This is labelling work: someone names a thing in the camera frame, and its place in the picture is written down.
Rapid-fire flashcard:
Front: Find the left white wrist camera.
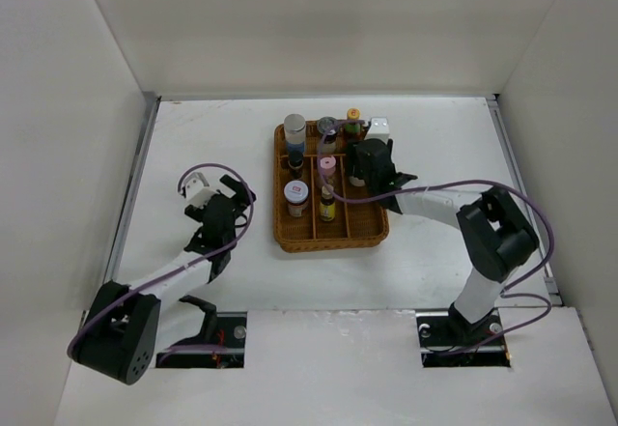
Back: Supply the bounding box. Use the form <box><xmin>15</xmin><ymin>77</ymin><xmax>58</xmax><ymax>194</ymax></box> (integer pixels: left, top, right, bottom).
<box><xmin>180</xmin><ymin>172</ymin><xmax>216</xmax><ymax>208</ymax></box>

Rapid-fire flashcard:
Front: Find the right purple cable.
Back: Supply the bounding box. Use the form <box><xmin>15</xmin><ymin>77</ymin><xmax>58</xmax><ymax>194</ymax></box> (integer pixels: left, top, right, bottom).
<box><xmin>316</xmin><ymin>118</ymin><xmax>556</xmax><ymax>355</ymax></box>

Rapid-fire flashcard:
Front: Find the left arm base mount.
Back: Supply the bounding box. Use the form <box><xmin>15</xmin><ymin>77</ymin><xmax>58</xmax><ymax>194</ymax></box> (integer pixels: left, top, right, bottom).
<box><xmin>154</xmin><ymin>296</ymin><xmax>248</xmax><ymax>369</ymax></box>

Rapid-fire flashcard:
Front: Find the small dark pepper jar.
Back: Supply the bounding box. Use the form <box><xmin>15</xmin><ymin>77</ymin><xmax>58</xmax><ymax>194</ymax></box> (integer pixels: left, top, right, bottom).
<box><xmin>288</xmin><ymin>151</ymin><xmax>304</xmax><ymax>180</ymax></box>

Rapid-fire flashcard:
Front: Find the black cap white powder bottle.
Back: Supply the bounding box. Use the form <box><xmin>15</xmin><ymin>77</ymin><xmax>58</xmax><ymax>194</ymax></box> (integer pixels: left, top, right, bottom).
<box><xmin>349</xmin><ymin>174</ymin><xmax>366</xmax><ymax>187</ymax></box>

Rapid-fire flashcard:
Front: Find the yellow cap chili sauce bottle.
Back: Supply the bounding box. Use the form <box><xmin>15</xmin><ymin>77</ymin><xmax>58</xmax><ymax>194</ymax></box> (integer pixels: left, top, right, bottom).
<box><xmin>344</xmin><ymin>108</ymin><xmax>362</xmax><ymax>140</ymax></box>

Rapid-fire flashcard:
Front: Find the brown wicker divided tray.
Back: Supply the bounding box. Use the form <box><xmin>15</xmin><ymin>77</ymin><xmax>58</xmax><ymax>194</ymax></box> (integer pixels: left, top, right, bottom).
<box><xmin>272</xmin><ymin>121</ymin><xmax>389</xmax><ymax>253</ymax></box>

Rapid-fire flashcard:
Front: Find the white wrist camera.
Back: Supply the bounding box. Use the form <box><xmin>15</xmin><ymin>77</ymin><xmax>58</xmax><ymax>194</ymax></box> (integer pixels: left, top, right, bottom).
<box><xmin>365</xmin><ymin>117</ymin><xmax>390</xmax><ymax>144</ymax></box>
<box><xmin>180</xmin><ymin>172</ymin><xmax>216</xmax><ymax>208</ymax></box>

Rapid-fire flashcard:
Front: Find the silver cap glass shaker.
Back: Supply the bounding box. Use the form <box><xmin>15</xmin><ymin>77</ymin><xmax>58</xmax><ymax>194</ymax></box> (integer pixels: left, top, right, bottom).
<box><xmin>317</xmin><ymin>116</ymin><xmax>338</xmax><ymax>155</ymax></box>

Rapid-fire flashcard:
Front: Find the pink lid spice jar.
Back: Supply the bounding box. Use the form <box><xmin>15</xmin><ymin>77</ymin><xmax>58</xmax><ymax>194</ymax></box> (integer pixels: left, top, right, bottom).
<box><xmin>317</xmin><ymin>156</ymin><xmax>337</xmax><ymax>190</ymax></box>

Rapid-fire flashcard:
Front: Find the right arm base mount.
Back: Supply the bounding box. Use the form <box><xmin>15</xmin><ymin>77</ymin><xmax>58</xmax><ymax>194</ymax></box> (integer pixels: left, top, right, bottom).
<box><xmin>415</xmin><ymin>309</ymin><xmax>511</xmax><ymax>368</ymax></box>

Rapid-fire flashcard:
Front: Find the grey cap blue label jar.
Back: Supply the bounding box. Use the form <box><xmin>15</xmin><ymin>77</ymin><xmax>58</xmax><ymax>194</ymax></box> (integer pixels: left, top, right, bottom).
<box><xmin>283</xmin><ymin>114</ymin><xmax>306</xmax><ymax>154</ymax></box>

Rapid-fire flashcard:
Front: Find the small yellow oil bottle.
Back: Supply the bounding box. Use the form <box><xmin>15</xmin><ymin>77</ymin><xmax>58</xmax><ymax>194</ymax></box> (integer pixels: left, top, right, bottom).
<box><xmin>319</xmin><ymin>185</ymin><xmax>336</xmax><ymax>222</ymax></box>

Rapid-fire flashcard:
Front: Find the red label white lid jar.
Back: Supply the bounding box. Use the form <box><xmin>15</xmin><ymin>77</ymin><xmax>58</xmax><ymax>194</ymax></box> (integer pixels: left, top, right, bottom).
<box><xmin>284</xmin><ymin>180</ymin><xmax>309</xmax><ymax>217</ymax></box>

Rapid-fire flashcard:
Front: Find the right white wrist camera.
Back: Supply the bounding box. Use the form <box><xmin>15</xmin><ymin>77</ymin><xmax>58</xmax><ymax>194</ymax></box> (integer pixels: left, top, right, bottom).
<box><xmin>365</xmin><ymin>117</ymin><xmax>390</xmax><ymax>144</ymax></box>

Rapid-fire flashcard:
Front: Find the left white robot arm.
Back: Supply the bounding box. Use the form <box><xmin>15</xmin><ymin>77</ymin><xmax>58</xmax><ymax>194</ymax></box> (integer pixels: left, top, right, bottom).
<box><xmin>67</xmin><ymin>172</ymin><xmax>256</xmax><ymax>385</ymax></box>

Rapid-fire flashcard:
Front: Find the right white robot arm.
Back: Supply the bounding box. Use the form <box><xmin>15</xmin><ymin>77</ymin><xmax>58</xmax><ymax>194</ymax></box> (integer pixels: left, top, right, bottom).
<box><xmin>346</xmin><ymin>139</ymin><xmax>539</xmax><ymax>345</ymax></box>

